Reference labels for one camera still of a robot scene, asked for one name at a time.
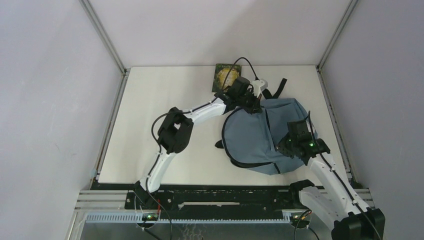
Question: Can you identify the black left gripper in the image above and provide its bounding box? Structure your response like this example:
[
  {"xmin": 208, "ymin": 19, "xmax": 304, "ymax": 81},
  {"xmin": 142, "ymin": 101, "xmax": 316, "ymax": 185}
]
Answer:
[{"xmin": 235, "ymin": 87, "xmax": 261, "ymax": 114}]

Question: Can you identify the blue student backpack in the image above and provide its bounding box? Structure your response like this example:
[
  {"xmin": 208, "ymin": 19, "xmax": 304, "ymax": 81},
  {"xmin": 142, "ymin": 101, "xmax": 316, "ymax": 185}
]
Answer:
[{"xmin": 215, "ymin": 78, "xmax": 308, "ymax": 175}]

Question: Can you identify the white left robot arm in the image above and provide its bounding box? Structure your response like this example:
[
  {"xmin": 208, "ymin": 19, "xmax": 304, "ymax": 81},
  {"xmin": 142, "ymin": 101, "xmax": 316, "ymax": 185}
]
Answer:
[{"xmin": 134, "ymin": 76, "xmax": 268, "ymax": 209}]

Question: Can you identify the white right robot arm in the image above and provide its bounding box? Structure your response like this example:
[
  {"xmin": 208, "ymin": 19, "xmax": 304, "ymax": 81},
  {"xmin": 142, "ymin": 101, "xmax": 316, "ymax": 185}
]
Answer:
[{"xmin": 276, "ymin": 119, "xmax": 386, "ymax": 240}]

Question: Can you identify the dark green forest book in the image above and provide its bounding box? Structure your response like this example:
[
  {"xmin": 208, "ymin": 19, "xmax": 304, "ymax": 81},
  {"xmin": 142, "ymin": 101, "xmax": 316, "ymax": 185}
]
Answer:
[{"xmin": 211, "ymin": 63, "xmax": 242, "ymax": 93}]

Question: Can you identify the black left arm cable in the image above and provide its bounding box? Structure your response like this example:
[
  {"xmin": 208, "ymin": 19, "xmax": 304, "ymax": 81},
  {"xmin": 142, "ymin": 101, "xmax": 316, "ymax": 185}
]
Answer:
[{"xmin": 134, "ymin": 56, "xmax": 261, "ymax": 240}]

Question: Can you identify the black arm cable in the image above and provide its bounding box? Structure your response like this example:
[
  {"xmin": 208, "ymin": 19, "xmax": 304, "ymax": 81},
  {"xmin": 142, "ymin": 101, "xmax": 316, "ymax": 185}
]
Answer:
[
  {"xmin": 134, "ymin": 56, "xmax": 261, "ymax": 240},
  {"xmin": 306, "ymin": 110, "xmax": 383, "ymax": 240}
]

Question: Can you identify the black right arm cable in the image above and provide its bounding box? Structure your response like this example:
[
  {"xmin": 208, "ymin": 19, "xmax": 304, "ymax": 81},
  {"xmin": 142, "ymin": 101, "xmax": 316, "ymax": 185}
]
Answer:
[{"xmin": 306, "ymin": 110, "xmax": 383, "ymax": 240}]

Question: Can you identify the left aluminium corner post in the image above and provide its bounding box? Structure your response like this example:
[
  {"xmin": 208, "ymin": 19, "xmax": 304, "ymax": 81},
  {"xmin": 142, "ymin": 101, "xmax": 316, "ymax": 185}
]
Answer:
[{"xmin": 79, "ymin": 0, "xmax": 127, "ymax": 76}]

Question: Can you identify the aluminium corner post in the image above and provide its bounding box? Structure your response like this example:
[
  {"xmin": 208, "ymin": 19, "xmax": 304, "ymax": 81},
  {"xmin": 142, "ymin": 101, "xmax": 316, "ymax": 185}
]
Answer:
[
  {"xmin": 316, "ymin": 0, "xmax": 360, "ymax": 72},
  {"xmin": 79, "ymin": 0, "xmax": 127, "ymax": 76}
]

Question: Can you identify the right aluminium corner post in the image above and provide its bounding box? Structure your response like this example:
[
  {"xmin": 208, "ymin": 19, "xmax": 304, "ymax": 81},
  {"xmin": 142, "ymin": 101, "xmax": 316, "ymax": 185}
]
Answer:
[{"xmin": 316, "ymin": 0, "xmax": 360, "ymax": 72}]

